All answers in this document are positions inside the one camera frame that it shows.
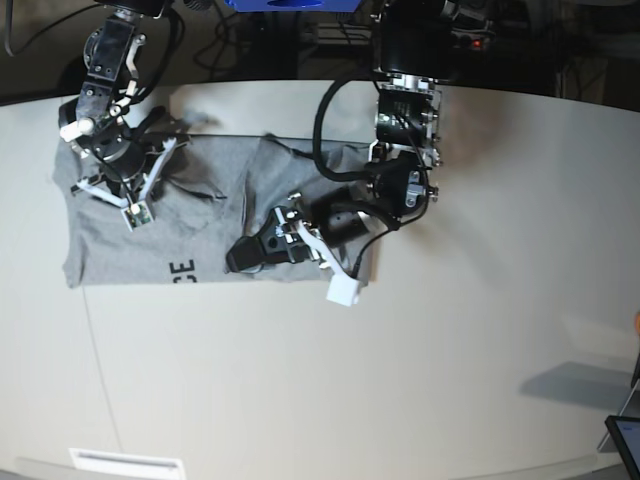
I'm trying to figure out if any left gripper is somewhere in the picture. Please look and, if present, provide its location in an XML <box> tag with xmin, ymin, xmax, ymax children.
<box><xmin>225</xmin><ymin>192</ymin><xmax>374</xmax><ymax>273</ymax></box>

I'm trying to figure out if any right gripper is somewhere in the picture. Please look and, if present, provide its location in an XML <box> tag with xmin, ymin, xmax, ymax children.
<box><xmin>70</xmin><ymin>107</ymin><xmax>188</xmax><ymax>208</ymax></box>

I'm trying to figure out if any grey T-shirt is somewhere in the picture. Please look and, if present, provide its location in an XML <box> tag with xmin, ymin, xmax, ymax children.
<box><xmin>53</xmin><ymin>135</ymin><xmax>336</xmax><ymax>288</ymax></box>

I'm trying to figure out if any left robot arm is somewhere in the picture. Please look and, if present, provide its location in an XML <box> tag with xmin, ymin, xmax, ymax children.
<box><xmin>225</xmin><ymin>1</ymin><xmax>461</xmax><ymax>279</ymax></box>

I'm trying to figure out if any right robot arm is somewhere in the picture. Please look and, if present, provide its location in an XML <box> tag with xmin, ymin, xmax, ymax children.
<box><xmin>58</xmin><ymin>1</ymin><xmax>185</xmax><ymax>214</ymax></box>

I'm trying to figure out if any blue box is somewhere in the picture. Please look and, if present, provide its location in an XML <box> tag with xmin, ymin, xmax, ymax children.
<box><xmin>225</xmin><ymin>0</ymin><xmax>361</xmax><ymax>13</ymax></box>

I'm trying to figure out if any white label strip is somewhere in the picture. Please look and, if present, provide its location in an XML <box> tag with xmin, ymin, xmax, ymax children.
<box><xmin>69</xmin><ymin>448</ymin><xmax>187</xmax><ymax>479</ymax></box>

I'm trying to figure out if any black power strip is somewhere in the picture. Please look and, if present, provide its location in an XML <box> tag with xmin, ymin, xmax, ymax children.
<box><xmin>301</xmin><ymin>22</ymin><xmax>495</xmax><ymax>51</ymax></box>

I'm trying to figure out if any black tablet on stand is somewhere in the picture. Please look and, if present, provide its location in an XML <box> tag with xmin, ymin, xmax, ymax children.
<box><xmin>605</xmin><ymin>415</ymin><xmax>639</xmax><ymax>480</ymax></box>

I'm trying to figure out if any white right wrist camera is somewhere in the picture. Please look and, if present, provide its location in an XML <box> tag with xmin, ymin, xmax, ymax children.
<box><xmin>121</xmin><ymin>201</ymin><xmax>154</xmax><ymax>232</ymax></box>

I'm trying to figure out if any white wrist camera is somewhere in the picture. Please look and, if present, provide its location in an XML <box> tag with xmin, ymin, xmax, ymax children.
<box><xmin>121</xmin><ymin>201</ymin><xmax>154</xmax><ymax>232</ymax></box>
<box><xmin>326</xmin><ymin>275</ymin><xmax>361</xmax><ymax>307</ymax></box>

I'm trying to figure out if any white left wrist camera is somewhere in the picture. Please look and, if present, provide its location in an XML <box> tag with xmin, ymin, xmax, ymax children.
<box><xmin>326</xmin><ymin>275</ymin><xmax>361</xmax><ymax>307</ymax></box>

